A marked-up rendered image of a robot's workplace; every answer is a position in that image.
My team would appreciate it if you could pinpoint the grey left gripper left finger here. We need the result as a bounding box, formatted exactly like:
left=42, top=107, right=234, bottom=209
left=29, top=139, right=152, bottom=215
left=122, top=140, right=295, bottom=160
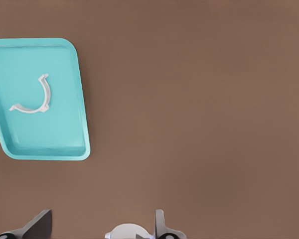
left=0, top=209, right=53, bottom=239

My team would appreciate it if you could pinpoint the white round gripper part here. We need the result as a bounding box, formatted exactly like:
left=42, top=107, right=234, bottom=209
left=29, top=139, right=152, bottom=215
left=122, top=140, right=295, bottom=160
left=105, top=223, right=154, bottom=239

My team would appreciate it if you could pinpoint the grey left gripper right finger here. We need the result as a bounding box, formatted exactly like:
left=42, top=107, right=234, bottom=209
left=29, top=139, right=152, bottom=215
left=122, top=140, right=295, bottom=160
left=153, top=209, right=186, bottom=239

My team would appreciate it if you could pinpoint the turquoise plastic tray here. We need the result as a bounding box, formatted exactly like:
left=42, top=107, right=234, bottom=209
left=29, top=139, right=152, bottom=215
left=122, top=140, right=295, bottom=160
left=0, top=37, right=91, bottom=161

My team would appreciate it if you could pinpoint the white drainage pipe clamp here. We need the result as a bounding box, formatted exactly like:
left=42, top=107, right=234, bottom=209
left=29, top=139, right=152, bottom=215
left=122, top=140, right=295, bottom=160
left=8, top=73, right=51, bottom=114

